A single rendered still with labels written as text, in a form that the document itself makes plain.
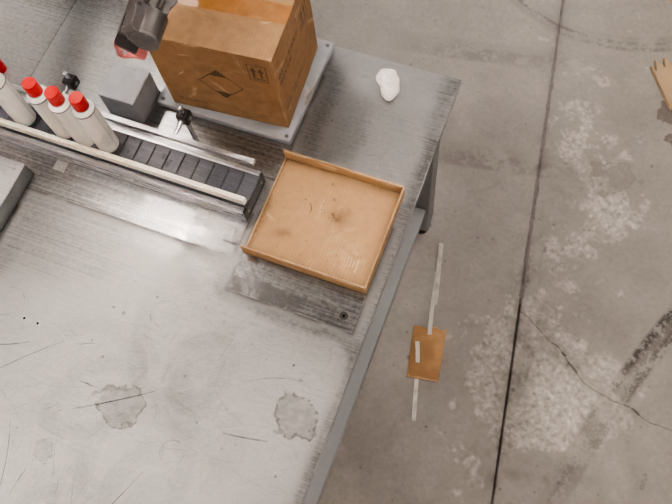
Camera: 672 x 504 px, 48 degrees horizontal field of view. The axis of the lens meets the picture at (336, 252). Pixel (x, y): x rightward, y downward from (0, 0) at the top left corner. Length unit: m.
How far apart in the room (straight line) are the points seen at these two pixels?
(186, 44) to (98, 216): 0.47
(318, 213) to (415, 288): 0.87
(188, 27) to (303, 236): 0.52
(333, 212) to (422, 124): 0.31
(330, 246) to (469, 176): 1.10
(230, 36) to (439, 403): 1.35
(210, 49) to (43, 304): 0.69
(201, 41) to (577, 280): 1.51
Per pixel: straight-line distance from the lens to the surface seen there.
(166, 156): 1.83
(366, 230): 1.72
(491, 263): 2.60
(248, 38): 1.66
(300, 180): 1.79
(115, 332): 1.76
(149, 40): 1.46
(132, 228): 1.83
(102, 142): 1.84
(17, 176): 1.95
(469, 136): 2.80
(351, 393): 2.24
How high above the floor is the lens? 2.42
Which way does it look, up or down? 68 degrees down
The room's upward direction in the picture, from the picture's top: 12 degrees counter-clockwise
